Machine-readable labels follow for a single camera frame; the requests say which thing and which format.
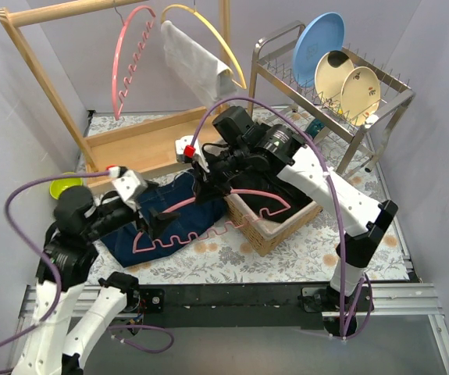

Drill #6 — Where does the blue denim skirt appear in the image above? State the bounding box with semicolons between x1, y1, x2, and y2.
101;170;226;267

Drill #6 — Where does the pink hanger front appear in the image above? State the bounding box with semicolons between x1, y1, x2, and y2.
132;189;291;254

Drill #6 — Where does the yellow hanger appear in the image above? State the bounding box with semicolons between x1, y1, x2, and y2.
160;4;247;89

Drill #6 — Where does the white skirt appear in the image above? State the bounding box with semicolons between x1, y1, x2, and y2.
161;20;237;109

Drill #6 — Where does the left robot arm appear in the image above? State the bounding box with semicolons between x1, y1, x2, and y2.
12;178;158;374

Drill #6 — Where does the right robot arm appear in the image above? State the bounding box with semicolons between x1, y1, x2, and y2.
184;105;397;311

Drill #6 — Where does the black garment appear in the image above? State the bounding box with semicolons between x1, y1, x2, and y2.
230;171;314;224

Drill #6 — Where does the green bowl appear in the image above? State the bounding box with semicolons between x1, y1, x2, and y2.
49;172;84;200

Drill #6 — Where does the wooden clothes rack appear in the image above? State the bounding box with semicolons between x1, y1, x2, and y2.
0;0;236;195

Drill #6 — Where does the wicker laundry basket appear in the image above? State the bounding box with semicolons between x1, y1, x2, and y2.
225;195;322;256

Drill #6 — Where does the teal cup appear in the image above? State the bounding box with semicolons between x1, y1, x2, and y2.
305;119;325;139

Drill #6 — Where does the floral tablecloth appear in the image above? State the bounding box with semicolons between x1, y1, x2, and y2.
86;113;409;284

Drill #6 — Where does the metal dish rack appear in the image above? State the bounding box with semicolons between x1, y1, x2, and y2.
248;21;415;179

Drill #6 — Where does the cream plate black spot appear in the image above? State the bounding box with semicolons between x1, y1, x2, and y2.
315;50;355;104

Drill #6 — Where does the cream plate flower print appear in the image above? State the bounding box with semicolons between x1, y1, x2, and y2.
340;66;381;127

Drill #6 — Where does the blue plate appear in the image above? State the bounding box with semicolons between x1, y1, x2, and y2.
292;12;345;88

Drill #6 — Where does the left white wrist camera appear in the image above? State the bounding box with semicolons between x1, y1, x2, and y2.
108;166;148;212

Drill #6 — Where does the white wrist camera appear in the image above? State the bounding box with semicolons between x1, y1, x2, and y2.
175;135;209;172
108;166;148;212

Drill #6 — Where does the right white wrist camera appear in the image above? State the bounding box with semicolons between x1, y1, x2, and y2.
175;135;209;172

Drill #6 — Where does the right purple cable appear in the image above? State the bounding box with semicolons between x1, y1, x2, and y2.
191;96;374;341

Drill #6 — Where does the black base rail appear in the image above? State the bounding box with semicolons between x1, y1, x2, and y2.
130;280;377;331

